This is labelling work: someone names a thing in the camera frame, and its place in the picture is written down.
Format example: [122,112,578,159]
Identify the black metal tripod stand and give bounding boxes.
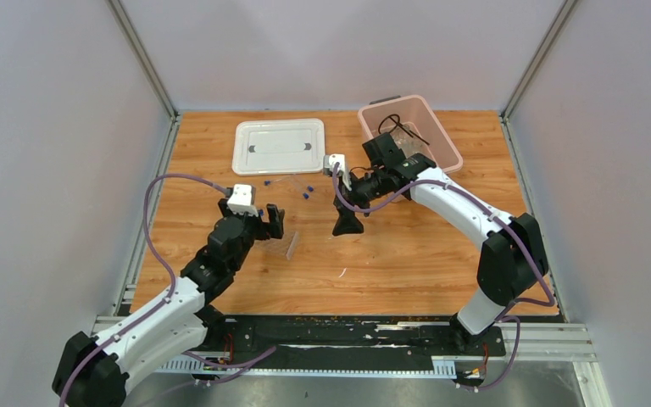
[377,114,430,146]

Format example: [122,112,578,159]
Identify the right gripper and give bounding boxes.
[332,168,388,237]

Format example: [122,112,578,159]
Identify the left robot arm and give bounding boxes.
[52,200,285,406]

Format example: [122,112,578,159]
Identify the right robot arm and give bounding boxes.
[323,133,555,354]

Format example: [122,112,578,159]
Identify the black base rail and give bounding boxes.
[199,315,506,371]

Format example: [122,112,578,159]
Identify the clear test tube rack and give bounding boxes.
[257,231,300,261]

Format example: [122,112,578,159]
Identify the pink plastic bin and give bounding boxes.
[358,95,464,174]

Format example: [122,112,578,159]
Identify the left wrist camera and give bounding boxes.
[226,184,259,216]

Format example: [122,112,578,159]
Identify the white plastic lid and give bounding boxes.
[231,118,326,176]

